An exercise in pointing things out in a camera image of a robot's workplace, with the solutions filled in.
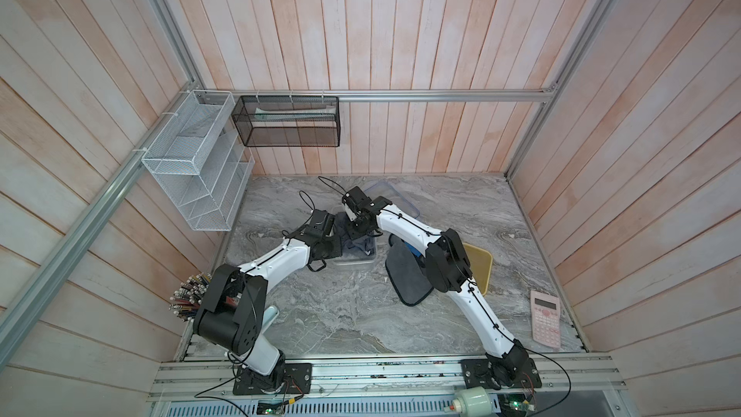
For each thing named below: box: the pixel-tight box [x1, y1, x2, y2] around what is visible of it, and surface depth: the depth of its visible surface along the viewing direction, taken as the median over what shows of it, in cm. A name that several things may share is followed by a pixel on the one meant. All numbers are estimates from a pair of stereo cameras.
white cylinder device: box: [451, 386, 493, 417], surface depth 65 cm
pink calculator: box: [530, 290, 562, 349], surface depth 84 cm
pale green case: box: [261, 305, 280, 335], surface depth 83 cm
